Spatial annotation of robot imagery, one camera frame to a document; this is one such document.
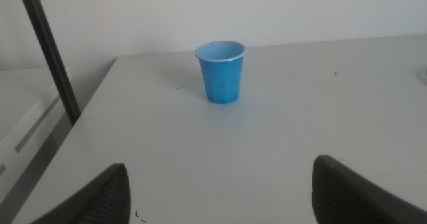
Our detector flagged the black metal pole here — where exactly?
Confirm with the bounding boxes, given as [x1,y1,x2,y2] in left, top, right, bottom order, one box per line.
[15,0,82,127]

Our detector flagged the white side shelf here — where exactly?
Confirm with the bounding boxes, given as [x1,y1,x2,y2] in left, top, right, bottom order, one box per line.
[0,65,73,201]

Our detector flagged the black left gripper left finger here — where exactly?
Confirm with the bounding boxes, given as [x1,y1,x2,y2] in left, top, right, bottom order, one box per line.
[29,163,131,224]

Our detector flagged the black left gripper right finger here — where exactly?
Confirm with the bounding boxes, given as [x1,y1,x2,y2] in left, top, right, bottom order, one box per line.
[311,155,427,224]

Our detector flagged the blue plastic cup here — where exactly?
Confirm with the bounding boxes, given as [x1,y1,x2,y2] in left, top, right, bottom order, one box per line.
[194,40,247,105]

